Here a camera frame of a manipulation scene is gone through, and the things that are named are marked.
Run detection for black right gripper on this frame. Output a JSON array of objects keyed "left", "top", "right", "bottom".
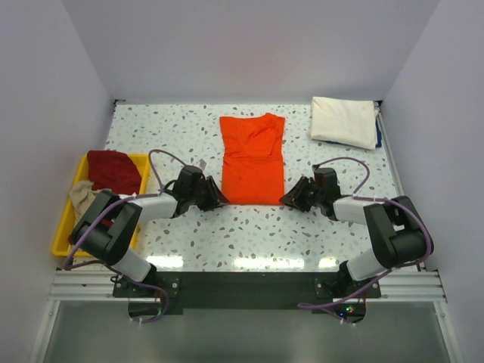
[{"left": 279, "top": 177, "right": 323, "bottom": 213}]

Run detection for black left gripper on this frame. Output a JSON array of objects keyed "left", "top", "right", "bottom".
[{"left": 188, "top": 176, "right": 228, "bottom": 212}]

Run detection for orange t-shirt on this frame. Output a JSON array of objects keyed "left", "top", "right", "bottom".
[{"left": 219, "top": 113, "right": 285, "bottom": 206}]

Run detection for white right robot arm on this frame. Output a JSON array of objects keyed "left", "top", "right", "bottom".
[{"left": 280, "top": 166, "right": 434, "bottom": 297}]

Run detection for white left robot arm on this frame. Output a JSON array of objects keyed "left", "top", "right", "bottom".
[{"left": 64, "top": 166, "right": 229, "bottom": 296}]

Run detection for folded cream t-shirt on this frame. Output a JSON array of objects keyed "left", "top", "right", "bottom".
[{"left": 310, "top": 97, "right": 377, "bottom": 150}]

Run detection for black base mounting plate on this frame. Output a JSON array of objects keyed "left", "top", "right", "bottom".
[{"left": 110, "top": 271, "right": 381, "bottom": 317}]

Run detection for folded blue t-shirt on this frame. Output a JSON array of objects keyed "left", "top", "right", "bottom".
[{"left": 375, "top": 116, "right": 382, "bottom": 148}]

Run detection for dark red t-shirt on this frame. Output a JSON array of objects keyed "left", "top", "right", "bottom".
[{"left": 87, "top": 150, "right": 142, "bottom": 194}]

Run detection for beige t-shirt in bin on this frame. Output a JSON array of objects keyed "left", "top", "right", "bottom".
[{"left": 69, "top": 180, "right": 108, "bottom": 220}]

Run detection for yellow plastic bin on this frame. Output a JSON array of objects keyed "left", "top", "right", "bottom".
[{"left": 51, "top": 154, "right": 150, "bottom": 257}]

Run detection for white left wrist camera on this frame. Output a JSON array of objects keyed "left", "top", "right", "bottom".
[{"left": 198, "top": 159, "right": 206, "bottom": 171}]

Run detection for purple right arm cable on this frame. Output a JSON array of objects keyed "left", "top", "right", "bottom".
[{"left": 296, "top": 157, "right": 434, "bottom": 315}]

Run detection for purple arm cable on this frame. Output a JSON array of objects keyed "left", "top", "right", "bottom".
[
  {"left": 62, "top": 149, "right": 190, "bottom": 324},
  {"left": 296, "top": 157, "right": 434, "bottom": 315}
]

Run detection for aluminium frame rail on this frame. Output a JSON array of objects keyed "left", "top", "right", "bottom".
[{"left": 374, "top": 100, "right": 449, "bottom": 303}]

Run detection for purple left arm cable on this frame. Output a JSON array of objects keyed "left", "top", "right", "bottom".
[{"left": 62, "top": 149, "right": 190, "bottom": 324}]

